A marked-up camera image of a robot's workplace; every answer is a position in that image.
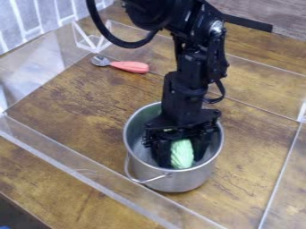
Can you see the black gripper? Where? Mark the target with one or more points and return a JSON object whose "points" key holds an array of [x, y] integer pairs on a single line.
{"points": [[184, 115]]}

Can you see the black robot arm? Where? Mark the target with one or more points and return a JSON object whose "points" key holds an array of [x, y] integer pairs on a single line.
{"points": [[196, 24]]}

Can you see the black strip on wall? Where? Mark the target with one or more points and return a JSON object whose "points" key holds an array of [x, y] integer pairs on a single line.
{"points": [[249, 23]]}

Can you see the green bumpy toy vegetable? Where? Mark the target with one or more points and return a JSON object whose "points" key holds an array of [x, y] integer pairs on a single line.
{"points": [[179, 151]]}

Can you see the clear acrylic enclosure panel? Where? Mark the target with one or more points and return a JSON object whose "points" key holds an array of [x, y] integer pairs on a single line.
{"points": [[72, 192]]}

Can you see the silver metal pot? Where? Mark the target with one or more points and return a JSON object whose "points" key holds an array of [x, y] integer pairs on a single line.
{"points": [[145, 171]]}

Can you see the red handled metal spoon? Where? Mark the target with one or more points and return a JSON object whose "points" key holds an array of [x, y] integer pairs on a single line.
{"points": [[137, 67]]}

